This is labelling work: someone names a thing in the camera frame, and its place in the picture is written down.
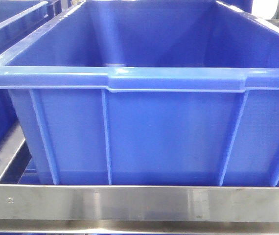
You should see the blue plastic crate centre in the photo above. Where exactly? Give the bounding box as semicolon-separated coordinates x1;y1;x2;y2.
0;0;279;187

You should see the blue plastic crate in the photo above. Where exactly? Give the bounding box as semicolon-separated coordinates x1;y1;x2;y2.
0;0;279;187
0;0;47;141

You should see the blue plastic crate left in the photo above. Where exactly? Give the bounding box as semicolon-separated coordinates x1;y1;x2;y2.
0;0;47;141

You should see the stainless steel shelf rail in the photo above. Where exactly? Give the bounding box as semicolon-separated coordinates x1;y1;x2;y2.
0;185;279;235

